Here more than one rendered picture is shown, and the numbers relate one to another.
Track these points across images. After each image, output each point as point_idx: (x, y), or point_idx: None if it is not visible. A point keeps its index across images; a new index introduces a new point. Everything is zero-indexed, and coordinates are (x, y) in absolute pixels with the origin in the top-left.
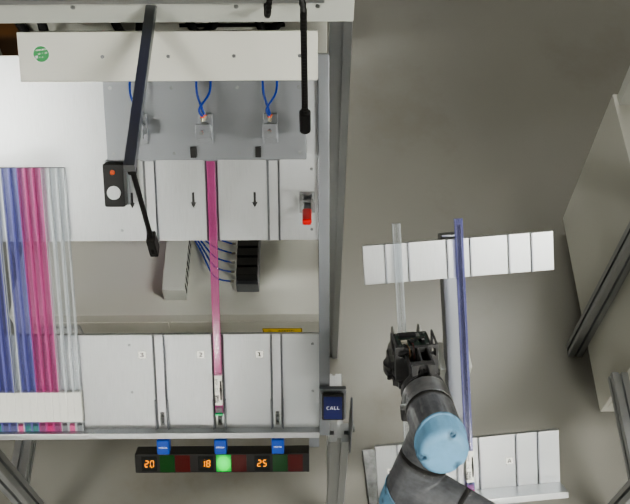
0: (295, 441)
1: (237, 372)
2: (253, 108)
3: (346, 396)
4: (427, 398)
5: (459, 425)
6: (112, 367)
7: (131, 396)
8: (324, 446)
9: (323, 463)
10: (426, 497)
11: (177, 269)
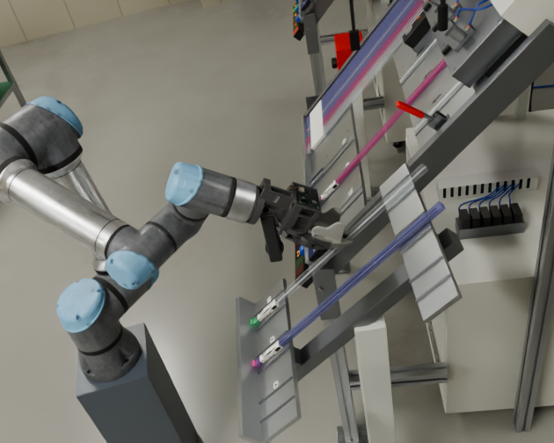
0: (422, 403)
1: (339, 192)
2: (474, 19)
3: (476, 442)
4: (224, 176)
5: (189, 181)
6: (337, 135)
7: (324, 157)
8: (421, 426)
9: (405, 426)
10: (164, 207)
11: (457, 182)
